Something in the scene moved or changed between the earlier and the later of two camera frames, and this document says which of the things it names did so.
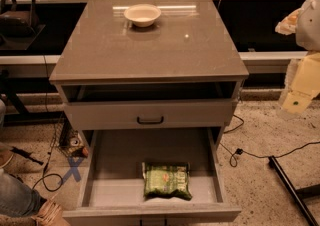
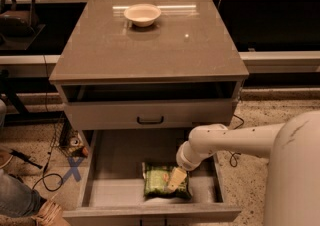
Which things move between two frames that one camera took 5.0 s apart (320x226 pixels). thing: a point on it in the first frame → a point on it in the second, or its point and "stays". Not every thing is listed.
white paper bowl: x=142 y=15 stays
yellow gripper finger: x=296 y=101 → x=177 y=175
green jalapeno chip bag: x=166 y=179 stays
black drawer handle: x=149 y=122 stays
